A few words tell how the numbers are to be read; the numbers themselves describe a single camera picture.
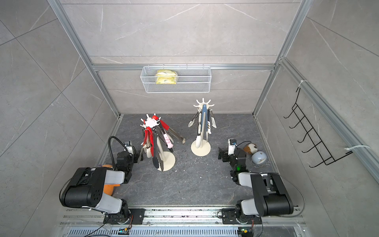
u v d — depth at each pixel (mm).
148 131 635
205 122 717
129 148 818
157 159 687
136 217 732
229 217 730
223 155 817
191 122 829
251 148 953
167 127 727
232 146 790
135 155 777
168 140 702
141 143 711
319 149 637
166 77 860
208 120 730
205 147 986
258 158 877
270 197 439
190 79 1009
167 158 946
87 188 441
